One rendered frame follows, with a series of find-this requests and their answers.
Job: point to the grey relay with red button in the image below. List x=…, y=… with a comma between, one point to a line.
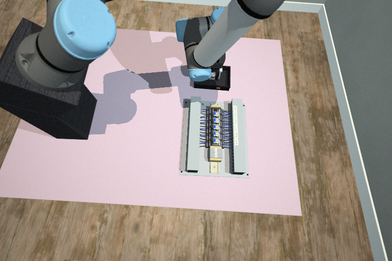
x=213, y=76

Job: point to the grey relay panel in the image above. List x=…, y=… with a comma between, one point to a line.
x=198, y=156

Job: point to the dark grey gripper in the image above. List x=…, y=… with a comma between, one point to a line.
x=219, y=64

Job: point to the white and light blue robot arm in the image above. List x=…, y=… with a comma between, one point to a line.
x=77, y=32

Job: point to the grey relay with blue button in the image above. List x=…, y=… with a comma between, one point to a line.
x=216, y=127
x=215, y=141
x=216, y=121
x=216, y=134
x=216, y=114

